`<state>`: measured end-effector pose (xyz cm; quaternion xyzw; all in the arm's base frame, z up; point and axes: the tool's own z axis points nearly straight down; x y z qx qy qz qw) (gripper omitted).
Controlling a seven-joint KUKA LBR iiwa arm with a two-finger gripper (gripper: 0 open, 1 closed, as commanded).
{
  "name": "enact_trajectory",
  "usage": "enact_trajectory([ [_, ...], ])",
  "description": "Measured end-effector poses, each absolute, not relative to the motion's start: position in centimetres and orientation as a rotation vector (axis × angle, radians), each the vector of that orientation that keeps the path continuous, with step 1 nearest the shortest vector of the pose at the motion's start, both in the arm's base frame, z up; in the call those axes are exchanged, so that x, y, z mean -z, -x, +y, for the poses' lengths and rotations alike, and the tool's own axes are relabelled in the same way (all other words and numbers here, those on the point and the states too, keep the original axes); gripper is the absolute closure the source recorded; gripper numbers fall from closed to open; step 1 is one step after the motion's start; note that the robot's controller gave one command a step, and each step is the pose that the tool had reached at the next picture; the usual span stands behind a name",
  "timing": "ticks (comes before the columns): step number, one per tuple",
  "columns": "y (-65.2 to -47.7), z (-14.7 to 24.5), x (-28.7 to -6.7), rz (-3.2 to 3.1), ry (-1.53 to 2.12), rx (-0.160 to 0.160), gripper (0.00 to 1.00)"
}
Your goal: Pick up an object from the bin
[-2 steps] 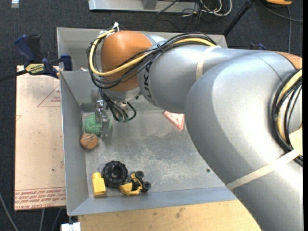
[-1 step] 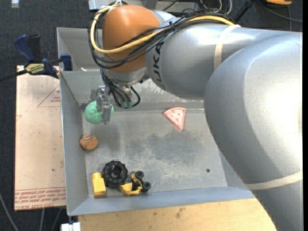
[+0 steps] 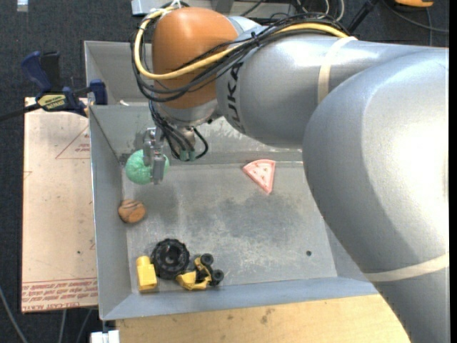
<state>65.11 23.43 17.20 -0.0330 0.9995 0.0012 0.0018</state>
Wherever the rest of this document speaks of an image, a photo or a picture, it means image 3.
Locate green ball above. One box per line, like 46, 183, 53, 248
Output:
124, 148, 171, 186

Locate grey metal bin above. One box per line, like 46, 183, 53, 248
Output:
84, 40, 380, 322

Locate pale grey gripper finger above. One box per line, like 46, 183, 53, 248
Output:
142, 139, 154, 167
151, 154, 167, 186

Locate pink triangular toy slice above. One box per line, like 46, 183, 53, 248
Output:
242, 159, 277, 195

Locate yellow block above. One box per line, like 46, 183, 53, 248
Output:
135, 255, 159, 293

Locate brown round toy food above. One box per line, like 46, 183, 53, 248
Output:
117, 199, 148, 224

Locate yellow toy vehicle black wheels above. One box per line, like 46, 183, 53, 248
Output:
175, 253, 226, 292

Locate brown cardboard board red print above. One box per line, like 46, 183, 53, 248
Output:
21, 96, 100, 314

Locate black ribbed ring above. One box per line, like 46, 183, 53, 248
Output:
150, 238, 191, 281

